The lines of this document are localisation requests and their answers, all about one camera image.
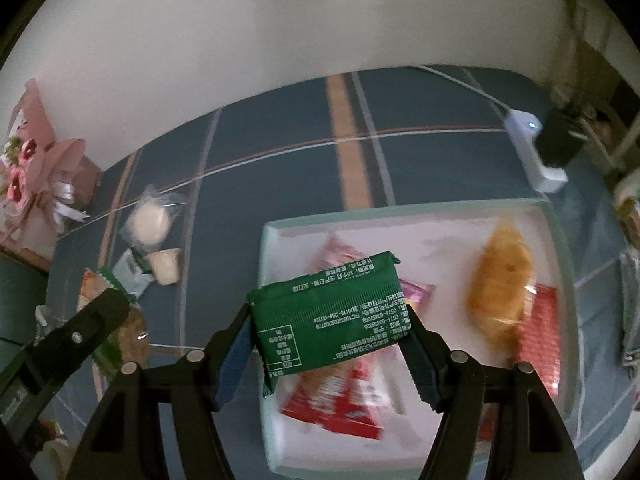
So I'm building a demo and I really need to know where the white jelly cup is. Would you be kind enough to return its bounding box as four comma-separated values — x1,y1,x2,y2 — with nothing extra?
145,248,181,286

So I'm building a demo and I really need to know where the pink oat snack packet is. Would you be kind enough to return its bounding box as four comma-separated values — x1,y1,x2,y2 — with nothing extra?
309,236,437,316

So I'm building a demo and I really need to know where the wrapped yellow croissant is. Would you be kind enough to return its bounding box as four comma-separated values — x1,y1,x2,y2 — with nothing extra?
465,218,535,353

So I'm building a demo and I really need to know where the red patterned snack packet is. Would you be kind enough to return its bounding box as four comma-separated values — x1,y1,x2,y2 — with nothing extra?
515,284,561,399

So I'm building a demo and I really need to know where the dark green snack packet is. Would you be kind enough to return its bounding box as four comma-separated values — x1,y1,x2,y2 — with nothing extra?
246,252,411,396

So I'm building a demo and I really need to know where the beige orange oat snack packet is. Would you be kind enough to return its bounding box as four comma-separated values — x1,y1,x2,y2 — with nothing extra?
76,269,112,312

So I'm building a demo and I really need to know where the pink paper flower bouquet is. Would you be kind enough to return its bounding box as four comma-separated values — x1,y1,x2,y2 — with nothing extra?
1,79,101,258

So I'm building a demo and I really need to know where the mint green snack packet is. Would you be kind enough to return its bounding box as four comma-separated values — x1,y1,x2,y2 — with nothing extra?
112,248,155,300

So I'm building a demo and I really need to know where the red biscuit snack packet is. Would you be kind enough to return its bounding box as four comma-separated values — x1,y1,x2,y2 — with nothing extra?
279,356,386,440

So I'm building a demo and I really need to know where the white power strip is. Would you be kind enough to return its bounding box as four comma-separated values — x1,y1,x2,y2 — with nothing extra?
504,108,568,194

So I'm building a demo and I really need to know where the clear bag white bun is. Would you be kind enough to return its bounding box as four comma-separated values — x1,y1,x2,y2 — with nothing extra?
119,184,186,255

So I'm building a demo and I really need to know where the blue plaid tablecloth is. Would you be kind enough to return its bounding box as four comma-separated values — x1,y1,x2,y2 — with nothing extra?
47,68,638,479

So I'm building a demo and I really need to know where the black power adapter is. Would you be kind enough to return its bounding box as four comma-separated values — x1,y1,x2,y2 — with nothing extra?
534,107,588,168

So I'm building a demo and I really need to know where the pale green white tray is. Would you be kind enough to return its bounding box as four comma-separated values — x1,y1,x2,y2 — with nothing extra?
258,198,587,480

